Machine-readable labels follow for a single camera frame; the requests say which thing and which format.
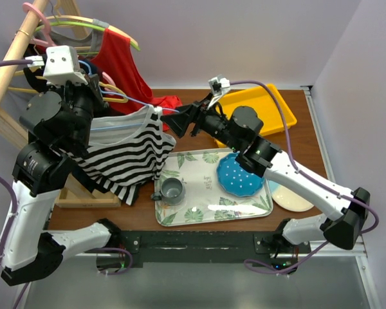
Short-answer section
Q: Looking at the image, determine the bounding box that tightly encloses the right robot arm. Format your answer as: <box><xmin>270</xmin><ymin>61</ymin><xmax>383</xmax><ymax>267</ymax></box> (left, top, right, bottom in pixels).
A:
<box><xmin>161</xmin><ymin>97</ymin><xmax>370</xmax><ymax>253</ymax></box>

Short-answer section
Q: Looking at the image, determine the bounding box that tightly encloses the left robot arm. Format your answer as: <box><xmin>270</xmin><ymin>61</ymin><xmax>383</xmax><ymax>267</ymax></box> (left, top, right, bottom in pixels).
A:
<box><xmin>0</xmin><ymin>74</ymin><xmax>121</xmax><ymax>286</ymax></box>

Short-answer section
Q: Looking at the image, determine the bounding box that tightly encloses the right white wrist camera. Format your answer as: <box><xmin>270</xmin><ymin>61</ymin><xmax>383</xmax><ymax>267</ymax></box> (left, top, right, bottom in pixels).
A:
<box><xmin>208</xmin><ymin>75</ymin><xmax>231</xmax><ymax>106</ymax></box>

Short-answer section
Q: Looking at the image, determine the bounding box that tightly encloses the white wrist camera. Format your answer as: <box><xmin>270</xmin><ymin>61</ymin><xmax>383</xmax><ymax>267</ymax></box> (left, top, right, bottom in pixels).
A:
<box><xmin>208</xmin><ymin>75</ymin><xmax>231</xmax><ymax>106</ymax></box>
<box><xmin>43</xmin><ymin>45</ymin><xmax>88</xmax><ymax>87</ymax></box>

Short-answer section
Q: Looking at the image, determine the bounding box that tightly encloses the cream and blue plate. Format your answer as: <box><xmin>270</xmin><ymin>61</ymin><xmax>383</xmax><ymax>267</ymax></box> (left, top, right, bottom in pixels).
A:
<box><xmin>271</xmin><ymin>186</ymin><xmax>314</xmax><ymax>212</ymax></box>

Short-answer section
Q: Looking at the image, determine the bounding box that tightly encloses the yellow plastic bin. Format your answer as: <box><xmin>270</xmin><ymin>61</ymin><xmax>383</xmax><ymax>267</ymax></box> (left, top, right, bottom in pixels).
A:
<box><xmin>219</xmin><ymin>84</ymin><xmax>297</xmax><ymax>137</ymax></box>

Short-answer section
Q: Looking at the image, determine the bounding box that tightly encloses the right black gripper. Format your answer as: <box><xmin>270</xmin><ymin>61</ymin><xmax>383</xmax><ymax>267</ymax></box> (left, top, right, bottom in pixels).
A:
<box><xmin>160</xmin><ymin>91</ymin><xmax>241</xmax><ymax>152</ymax></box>

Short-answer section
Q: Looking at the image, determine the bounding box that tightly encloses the black white striped tank top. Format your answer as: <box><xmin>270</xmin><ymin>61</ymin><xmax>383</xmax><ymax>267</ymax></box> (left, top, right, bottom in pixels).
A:
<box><xmin>68</xmin><ymin>106</ymin><xmax>176</xmax><ymax>206</ymax></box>

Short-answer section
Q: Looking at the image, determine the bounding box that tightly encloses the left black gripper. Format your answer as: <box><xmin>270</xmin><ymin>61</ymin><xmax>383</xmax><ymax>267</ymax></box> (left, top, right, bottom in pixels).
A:
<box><xmin>48</xmin><ymin>66</ymin><xmax>111</xmax><ymax>151</ymax></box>

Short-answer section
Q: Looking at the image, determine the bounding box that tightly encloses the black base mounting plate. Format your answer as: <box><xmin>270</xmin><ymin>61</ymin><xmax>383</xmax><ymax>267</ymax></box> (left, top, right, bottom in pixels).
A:
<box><xmin>106</xmin><ymin>230</ymin><xmax>311</xmax><ymax>267</ymax></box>

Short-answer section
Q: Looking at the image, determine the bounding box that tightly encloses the pink plastic hanger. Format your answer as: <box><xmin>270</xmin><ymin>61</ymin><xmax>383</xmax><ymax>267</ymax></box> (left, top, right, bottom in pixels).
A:
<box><xmin>21</xmin><ymin>2</ymin><xmax>117</xmax><ymax>96</ymax></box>

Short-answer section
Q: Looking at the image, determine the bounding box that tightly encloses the beige wooden hanger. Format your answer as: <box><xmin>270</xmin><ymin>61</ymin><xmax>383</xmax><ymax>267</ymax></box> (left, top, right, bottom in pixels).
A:
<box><xmin>45</xmin><ymin>14</ymin><xmax>139</xmax><ymax>48</ymax></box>

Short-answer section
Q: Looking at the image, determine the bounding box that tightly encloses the wooden clothes rack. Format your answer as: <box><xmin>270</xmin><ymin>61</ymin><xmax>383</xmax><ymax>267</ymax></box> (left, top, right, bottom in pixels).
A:
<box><xmin>0</xmin><ymin>0</ymin><xmax>122</xmax><ymax>209</ymax></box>

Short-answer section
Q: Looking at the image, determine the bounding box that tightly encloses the red tank top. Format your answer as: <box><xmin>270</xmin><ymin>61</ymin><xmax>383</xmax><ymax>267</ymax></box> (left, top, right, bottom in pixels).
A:
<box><xmin>91</xmin><ymin>29</ymin><xmax>182</xmax><ymax>115</ymax></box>

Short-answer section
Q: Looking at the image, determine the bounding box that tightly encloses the yellow plastic hanger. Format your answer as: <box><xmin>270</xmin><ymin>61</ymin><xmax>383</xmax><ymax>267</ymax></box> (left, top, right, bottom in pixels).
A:
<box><xmin>7</xmin><ymin>67</ymin><xmax>129</xmax><ymax>104</ymax></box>

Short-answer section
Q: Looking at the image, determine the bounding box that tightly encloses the grey tank top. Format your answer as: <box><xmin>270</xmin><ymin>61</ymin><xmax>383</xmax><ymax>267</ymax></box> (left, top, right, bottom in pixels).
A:
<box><xmin>50</xmin><ymin>30</ymin><xmax>104</xmax><ymax>58</ymax></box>

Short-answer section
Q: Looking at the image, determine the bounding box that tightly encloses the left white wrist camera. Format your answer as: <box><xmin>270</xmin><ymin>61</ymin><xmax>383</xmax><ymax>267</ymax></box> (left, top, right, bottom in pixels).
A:
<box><xmin>43</xmin><ymin>45</ymin><xmax>88</xmax><ymax>87</ymax></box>

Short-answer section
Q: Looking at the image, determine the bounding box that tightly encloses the grey mug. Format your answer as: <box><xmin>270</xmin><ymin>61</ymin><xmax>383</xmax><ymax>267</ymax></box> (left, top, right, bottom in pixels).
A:
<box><xmin>151</xmin><ymin>178</ymin><xmax>185</xmax><ymax>206</ymax></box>

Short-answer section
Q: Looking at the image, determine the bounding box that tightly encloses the aluminium frame rail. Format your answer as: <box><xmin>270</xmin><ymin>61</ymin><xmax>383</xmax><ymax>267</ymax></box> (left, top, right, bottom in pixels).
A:
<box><xmin>300</xmin><ymin>85</ymin><xmax>383</xmax><ymax>309</ymax></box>

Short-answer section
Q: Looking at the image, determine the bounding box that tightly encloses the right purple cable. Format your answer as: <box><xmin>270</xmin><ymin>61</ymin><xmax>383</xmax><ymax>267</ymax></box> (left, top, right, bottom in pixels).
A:
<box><xmin>230</xmin><ymin>80</ymin><xmax>380</xmax><ymax>276</ymax></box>

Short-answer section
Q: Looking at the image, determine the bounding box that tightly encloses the blue dotted plate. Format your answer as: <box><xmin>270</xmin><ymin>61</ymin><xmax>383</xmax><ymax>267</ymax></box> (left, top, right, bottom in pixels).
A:
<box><xmin>216</xmin><ymin>153</ymin><xmax>264</xmax><ymax>198</ymax></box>

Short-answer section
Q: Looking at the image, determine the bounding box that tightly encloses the leaf pattern serving tray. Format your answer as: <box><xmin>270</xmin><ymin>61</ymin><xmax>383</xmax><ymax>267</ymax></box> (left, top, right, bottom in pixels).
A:
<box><xmin>154</xmin><ymin>148</ymin><xmax>273</xmax><ymax>227</ymax></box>

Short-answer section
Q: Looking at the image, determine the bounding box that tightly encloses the dark navy maroon garment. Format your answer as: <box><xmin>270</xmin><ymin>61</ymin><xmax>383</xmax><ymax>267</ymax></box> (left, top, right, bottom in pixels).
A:
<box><xmin>78</xmin><ymin>57</ymin><xmax>116</xmax><ymax>86</ymax></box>

